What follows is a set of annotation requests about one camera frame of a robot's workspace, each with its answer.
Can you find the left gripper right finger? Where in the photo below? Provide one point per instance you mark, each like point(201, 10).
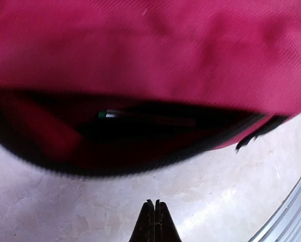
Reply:
point(165, 230)

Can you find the black pen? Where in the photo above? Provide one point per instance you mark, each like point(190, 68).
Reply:
point(154, 119)

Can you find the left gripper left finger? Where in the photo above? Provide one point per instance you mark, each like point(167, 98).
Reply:
point(144, 230)

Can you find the pink highlighter marker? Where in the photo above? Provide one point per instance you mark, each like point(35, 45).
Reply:
point(33, 121)

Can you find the red student backpack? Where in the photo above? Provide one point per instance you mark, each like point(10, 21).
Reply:
point(233, 66)

